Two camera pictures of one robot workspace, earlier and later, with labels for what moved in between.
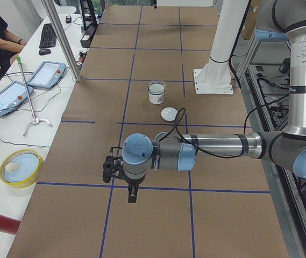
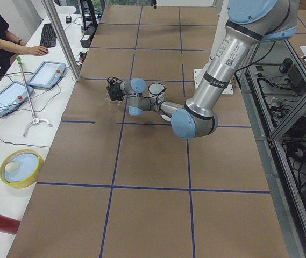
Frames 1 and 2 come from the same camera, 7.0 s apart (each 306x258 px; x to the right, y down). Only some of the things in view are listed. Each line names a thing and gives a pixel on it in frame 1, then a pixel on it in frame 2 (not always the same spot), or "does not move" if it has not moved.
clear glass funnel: x=157 y=87 -> x=116 y=104
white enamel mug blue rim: x=156 y=93 does not move
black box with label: x=85 y=40 does not move
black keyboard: x=49 y=37 does not move
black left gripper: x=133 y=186 -> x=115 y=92
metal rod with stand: x=35 y=120 does not move
